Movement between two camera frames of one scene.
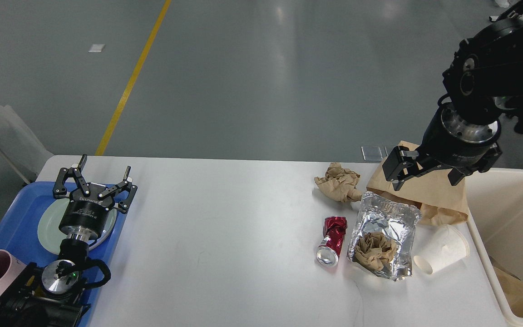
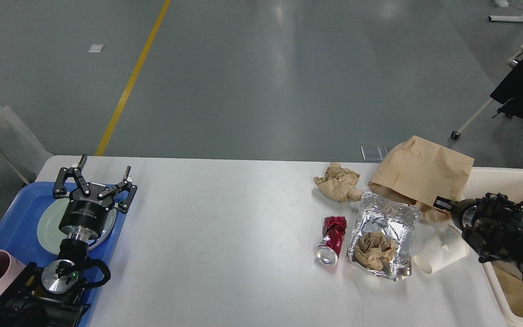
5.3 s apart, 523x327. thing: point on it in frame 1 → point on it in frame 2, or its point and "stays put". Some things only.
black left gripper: x=86 y=216 stays put
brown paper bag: x=439 y=202 stays put
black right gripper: x=451 y=141 → x=462 y=212
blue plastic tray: x=17 y=231 stays put
